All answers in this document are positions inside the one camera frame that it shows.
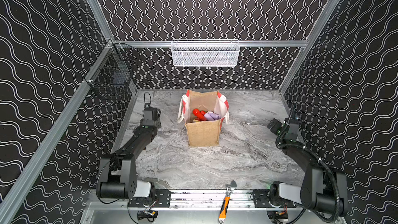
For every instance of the purple flashlight yellow rim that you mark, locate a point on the purple flashlight yellow rim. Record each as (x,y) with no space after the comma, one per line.
(214,115)

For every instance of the metal base rail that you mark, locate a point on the metal base rail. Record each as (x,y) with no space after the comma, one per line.
(184,200)

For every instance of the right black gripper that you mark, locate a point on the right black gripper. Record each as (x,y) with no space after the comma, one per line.
(275,124)

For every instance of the white wire basket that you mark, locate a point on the white wire basket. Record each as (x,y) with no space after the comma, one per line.
(205,53)

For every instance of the aluminium corner post right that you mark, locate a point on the aluminium corner post right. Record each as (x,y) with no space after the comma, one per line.
(312,37)

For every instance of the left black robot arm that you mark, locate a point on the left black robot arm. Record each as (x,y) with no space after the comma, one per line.
(117,175)

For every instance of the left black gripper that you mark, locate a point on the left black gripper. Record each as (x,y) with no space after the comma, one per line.
(151,113)

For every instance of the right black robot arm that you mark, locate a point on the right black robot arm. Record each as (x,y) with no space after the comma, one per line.
(323,190)

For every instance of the black wire basket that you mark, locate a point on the black wire basket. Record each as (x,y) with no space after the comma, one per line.
(112,79)

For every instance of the orange adjustable wrench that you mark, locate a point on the orange adjustable wrench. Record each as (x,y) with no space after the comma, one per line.
(224,209)

